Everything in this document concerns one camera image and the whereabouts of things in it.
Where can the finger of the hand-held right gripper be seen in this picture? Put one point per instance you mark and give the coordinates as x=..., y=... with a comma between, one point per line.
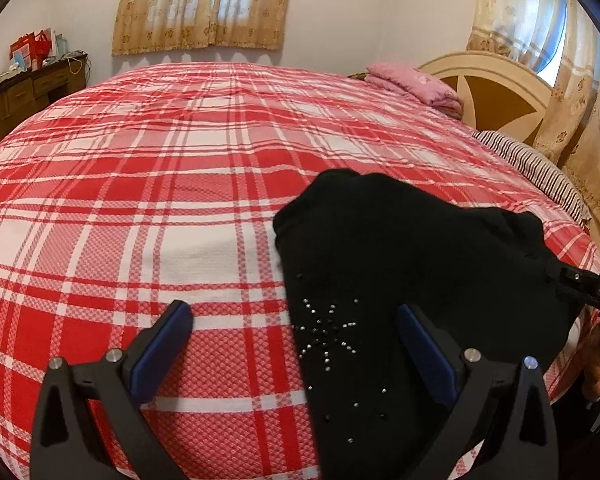
x=575, y=282

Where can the black pants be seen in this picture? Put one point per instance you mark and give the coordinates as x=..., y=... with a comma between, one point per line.
x=405, y=260

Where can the beige floral window curtain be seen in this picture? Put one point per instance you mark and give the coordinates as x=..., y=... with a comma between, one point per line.
x=570, y=85
x=205, y=5

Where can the brown wooden dresser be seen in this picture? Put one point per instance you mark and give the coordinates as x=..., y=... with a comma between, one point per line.
x=15, y=105

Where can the person's right hand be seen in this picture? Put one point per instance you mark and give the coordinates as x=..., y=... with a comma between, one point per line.
x=597, y=355

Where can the pink folded blanket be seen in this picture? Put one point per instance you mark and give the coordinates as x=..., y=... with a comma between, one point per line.
x=412, y=85

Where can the striped pillow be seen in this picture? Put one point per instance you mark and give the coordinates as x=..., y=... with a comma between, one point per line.
x=535, y=170

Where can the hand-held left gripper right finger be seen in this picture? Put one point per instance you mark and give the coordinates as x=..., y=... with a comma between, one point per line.
x=427, y=355

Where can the red paper bag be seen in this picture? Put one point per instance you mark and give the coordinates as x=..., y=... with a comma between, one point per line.
x=32, y=47

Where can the cream wooden headboard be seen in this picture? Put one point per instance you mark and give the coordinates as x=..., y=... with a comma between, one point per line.
x=500, y=95

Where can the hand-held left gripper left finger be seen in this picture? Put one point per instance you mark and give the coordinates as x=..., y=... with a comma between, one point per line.
x=160, y=350

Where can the red plaid bedspread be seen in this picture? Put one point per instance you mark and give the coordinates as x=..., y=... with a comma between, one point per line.
x=130, y=185

